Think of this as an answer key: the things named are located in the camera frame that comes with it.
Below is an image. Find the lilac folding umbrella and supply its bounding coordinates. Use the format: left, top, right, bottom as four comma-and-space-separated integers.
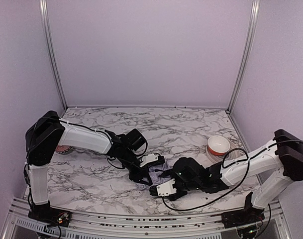
143, 161, 172, 186

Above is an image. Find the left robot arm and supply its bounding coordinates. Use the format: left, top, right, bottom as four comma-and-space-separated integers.
24, 111, 152, 227

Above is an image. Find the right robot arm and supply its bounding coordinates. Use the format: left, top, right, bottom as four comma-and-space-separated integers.
158, 129, 303, 228

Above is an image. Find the orange white bowl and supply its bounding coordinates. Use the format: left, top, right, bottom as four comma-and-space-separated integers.
207, 135, 230, 156

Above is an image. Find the grey ringed plate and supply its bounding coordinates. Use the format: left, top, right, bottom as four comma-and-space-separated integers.
206, 146, 241, 163

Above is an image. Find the red patterned bowl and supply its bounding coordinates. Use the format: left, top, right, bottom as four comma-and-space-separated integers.
55, 145, 72, 155

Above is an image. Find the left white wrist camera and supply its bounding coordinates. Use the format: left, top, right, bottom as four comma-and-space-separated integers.
139, 153, 165, 168

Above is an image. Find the aluminium front rail base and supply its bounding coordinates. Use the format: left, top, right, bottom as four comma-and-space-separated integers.
1, 196, 294, 239

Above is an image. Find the right aluminium frame post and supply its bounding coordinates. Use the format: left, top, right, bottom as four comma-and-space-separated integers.
226, 0, 261, 114

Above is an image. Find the aluminium frame post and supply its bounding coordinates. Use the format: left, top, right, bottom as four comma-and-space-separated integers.
226, 0, 261, 114
39, 0, 68, 111

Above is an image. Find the left aluminium frame post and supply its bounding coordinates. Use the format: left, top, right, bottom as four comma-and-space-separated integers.
39, 0, 68, 111

